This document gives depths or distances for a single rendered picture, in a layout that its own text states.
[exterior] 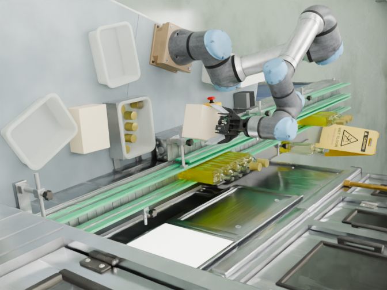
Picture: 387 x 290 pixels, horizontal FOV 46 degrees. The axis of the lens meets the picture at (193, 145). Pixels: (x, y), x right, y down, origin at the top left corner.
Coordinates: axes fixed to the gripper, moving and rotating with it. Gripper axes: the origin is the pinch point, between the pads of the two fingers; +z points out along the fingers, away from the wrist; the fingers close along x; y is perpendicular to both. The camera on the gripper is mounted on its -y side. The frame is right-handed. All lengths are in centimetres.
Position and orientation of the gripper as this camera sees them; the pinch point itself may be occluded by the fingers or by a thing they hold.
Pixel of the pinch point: (208, 124)
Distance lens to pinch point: 168.0
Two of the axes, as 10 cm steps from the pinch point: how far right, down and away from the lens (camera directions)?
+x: -1.4, 9.9, -0.3
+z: -7.7, -0.9, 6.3
